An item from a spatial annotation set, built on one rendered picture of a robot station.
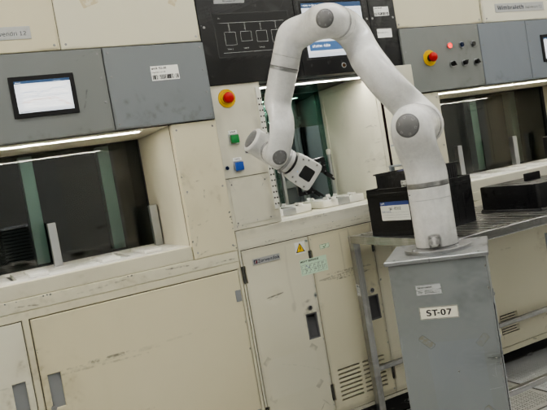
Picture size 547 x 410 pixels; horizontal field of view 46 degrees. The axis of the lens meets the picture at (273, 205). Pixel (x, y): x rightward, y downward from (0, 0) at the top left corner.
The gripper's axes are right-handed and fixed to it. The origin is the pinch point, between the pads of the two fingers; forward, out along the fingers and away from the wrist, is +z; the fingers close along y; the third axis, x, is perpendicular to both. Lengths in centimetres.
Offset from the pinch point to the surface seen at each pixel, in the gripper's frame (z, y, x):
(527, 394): 122, -29, -15
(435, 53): 37, 73, 46
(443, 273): 15, -4, -57
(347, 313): 47, -38, 14
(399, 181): 26.1, 15.4, 1.6
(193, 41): -54, 19, 39
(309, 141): 45, 17, 120
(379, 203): 26.9, 4.9, 5.6
